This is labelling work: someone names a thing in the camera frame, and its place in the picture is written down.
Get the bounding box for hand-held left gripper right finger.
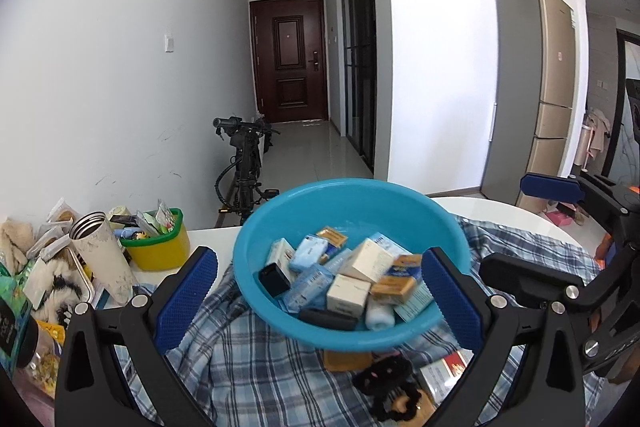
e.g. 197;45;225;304
421;247;586;427

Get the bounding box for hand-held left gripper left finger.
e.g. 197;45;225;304
54;246;219;427

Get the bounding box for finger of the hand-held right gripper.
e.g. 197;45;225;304
480;244;640;323
520;173;640;248

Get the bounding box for gold and blue box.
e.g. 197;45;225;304
390;253;423;279

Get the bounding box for blue plastic basin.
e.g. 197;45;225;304
232;178;473;355

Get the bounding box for pink slippers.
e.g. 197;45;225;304
545;204;586;225

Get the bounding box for yellow and green bin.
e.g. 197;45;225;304
120;207;191;272

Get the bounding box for red and white box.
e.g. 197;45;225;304
419;351;473;408

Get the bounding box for white roll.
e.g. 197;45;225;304
365;297;396;332

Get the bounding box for hanging clothes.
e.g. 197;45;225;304
582;107;612;168

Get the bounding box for packets in bin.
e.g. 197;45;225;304
110;199;181;239

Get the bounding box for gold and grey refrigerator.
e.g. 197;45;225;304
480;0;577;212

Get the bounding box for white patterned tumbler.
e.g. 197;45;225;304
68;210;138;306

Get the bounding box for metal tray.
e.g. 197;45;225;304
70;252;98;303

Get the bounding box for small cream box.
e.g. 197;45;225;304
326;274;372;318

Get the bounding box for black cat plush scrunchie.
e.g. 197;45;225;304
352;357;423;423

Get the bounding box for blue patterned box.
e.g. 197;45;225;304
280;269;333;313

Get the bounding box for orange-brown soap box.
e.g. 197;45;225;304
322;349;373;373

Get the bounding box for black oblong case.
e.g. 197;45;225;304
299;308;358;332

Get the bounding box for light blue box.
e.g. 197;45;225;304
290;234;331;273

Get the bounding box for blue plaid shirt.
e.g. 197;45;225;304
112;214;606;427

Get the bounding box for small orange box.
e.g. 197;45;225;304
317;227;349;249

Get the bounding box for black and white plush toy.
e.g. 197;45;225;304
22;252;93;323

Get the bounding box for black electric bike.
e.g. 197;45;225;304
212;116;282;225

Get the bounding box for clear plastic snack bag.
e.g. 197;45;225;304
27;198;83;258

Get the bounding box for cereal bag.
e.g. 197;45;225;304
15;322;66;400

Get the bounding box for beige plush toy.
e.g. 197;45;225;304
0;217;36;273

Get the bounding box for black framed sliding glass door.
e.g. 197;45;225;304
340;0;377;175

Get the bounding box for dark brown entrance door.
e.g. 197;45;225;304
249;0;331;124

